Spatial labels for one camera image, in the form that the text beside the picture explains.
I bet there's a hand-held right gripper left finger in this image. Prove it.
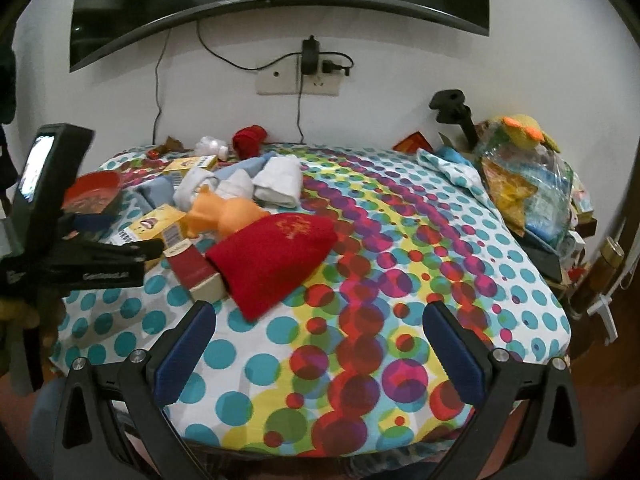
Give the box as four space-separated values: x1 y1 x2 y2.
55 300 218 480

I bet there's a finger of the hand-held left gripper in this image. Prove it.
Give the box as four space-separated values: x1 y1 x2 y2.
59 212 118 236
42 237 165 290

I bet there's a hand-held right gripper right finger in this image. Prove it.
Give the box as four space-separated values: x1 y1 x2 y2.
422 301 586 480

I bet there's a round red tray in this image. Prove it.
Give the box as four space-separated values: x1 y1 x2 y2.
62 170 125 212

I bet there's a yellow cardboard box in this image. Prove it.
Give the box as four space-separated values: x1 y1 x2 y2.
116 203 189 249
162 155 220 177

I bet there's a red cardboard box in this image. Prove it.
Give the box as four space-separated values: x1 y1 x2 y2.
164 242 226 306

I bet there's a white sock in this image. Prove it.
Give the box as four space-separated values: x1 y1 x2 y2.
215 172 257 202
172 167 219 209
252 156 304 209

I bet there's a red fabric pouch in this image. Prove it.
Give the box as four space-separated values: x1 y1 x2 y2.
205 212 337 322

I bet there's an orange plush toy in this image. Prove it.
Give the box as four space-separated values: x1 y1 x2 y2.
182 185 271 239

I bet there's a person's left hand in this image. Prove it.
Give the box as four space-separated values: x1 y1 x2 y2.
0 296 64 361

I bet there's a colourful dotted tablecloth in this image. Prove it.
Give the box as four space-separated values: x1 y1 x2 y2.
50 142 573 461

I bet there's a white crumpled bag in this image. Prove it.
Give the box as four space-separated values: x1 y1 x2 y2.
194 136 231 159

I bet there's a person's jeans leg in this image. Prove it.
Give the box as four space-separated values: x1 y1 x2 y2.
27 385 68 480

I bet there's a pile of snack packets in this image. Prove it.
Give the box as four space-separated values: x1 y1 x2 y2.
472 127 587 261

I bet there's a red fabric bundle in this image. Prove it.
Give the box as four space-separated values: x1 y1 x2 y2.
232 124 269 161

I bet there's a red packet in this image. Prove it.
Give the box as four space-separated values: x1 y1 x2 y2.
395 131 435 154

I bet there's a yellow plush toy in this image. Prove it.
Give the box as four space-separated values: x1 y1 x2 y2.
487 115 562 154

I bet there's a black power adapter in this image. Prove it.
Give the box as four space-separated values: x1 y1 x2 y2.
301 35 321 76

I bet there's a black plug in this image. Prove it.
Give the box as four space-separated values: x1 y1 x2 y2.
321 59 356 79

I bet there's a thin dark wall cable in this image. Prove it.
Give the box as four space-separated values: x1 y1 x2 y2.
151 30 174 147

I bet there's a black television cable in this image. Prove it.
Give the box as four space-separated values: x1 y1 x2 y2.
196 19 306 72

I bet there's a white wall outlet plate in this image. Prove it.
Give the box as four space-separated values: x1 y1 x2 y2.
256 62 343 97

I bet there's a black clamp mount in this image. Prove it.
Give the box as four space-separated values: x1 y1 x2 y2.
430 89 482 147

